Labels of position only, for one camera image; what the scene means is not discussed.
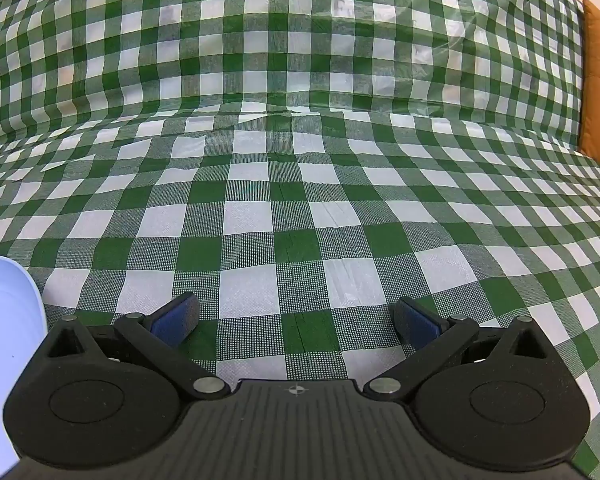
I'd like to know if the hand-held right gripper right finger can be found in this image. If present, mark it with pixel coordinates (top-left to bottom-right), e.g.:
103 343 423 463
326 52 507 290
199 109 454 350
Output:
362 296 552 403

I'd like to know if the green checked tablecloth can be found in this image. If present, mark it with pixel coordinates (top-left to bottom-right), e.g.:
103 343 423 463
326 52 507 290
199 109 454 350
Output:
0 0 600 480

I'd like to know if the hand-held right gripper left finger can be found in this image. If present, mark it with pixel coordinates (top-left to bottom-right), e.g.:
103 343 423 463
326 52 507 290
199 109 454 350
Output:
45 291 231 403

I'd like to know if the light blue plate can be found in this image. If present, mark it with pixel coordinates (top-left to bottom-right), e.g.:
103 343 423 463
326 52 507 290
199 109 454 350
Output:
0 255 49 480

